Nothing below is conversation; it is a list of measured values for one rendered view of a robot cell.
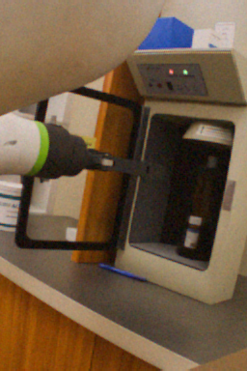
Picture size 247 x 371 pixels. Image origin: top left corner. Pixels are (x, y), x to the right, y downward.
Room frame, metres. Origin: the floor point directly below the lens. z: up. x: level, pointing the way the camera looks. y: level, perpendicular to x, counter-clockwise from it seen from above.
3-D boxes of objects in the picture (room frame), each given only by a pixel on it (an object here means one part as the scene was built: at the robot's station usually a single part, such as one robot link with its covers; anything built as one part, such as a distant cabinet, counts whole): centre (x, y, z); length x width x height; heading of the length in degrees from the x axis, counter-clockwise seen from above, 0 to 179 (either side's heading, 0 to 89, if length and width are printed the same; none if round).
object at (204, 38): (0.96, -0.14, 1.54); 0.05 x 0.05 x 0.06; 41
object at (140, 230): (1.13, -0.22, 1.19); 0.26 x 0.24 x 0.35; 47
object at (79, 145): (0.77, 0.09, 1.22); 0.09 x 0.08 x 0.07; 137
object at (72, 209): (1.03, 0.10, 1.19); 0.30 x 0.01 x 0.40; 130
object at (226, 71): (1.00, -0.10, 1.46); 0.32 x 0.11 x 0.10; 47
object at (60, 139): (0.71, 0.14, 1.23); 0.09 x 0.06 x 0.12; 47
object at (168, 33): (1.04, -0.05, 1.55); 0.10 x 0.10 x 0.09; 47
